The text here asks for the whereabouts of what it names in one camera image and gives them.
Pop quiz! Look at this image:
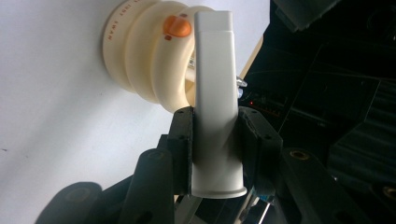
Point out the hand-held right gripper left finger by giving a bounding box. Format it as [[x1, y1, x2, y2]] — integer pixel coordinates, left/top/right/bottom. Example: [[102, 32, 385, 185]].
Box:
[[167, 106, 196, 196]]

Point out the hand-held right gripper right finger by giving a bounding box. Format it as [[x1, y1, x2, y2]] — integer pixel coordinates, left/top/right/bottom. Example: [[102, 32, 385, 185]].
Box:
[[236, 106, 284, 195]]

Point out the white tube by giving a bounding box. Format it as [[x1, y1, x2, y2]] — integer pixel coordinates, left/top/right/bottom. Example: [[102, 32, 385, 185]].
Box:
[[190, 10, 248, 200]]

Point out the beige tape roll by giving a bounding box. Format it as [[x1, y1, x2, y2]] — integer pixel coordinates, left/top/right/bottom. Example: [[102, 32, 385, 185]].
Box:
[[102, 0, 216, 114]]

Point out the wooden table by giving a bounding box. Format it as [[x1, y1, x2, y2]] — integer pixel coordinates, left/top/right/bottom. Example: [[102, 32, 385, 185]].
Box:
[[240, 35, 264, 79]]

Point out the white table mat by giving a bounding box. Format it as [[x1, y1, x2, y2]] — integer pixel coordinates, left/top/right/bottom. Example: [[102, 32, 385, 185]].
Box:
[[0, 0, 271, 224]]

